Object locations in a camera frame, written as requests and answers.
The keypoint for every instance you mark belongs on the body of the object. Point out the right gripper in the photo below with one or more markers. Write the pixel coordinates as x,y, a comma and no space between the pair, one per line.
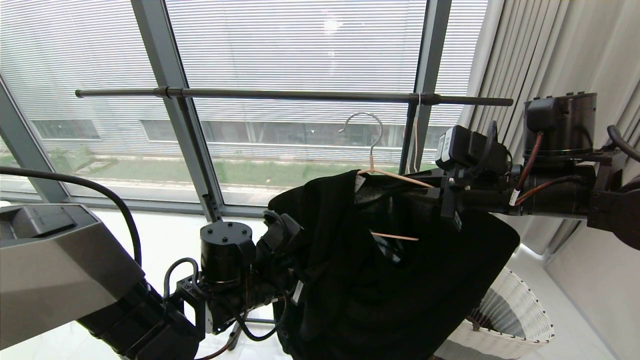
485,200

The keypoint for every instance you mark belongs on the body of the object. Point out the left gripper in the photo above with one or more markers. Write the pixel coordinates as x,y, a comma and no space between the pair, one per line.
280,292

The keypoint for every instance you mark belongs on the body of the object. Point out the pink clothes hanger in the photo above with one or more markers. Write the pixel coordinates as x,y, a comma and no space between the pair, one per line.
415,150
395,236

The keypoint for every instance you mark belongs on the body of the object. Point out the black garment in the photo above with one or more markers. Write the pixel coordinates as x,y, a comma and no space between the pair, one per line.
350,300

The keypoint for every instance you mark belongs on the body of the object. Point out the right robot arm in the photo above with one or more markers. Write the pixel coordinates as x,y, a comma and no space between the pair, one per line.
565,130

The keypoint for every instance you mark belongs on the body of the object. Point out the black clothes rack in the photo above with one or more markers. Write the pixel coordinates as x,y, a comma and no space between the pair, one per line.
300,94

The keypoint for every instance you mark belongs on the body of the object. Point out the white laundry basket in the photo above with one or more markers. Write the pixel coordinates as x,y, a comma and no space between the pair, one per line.
520,320

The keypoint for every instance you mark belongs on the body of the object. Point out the beige curtain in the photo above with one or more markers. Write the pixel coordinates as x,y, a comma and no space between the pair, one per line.
560,50

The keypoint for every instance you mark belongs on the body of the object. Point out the window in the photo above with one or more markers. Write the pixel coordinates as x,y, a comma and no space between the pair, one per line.
300,50

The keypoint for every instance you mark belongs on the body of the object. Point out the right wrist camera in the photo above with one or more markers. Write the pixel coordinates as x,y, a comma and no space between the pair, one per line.
465,147

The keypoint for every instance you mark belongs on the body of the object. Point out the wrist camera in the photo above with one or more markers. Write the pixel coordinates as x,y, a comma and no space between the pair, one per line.
465,147
280,235

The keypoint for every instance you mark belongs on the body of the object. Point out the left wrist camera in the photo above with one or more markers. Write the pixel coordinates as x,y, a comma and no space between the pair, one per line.
280,235

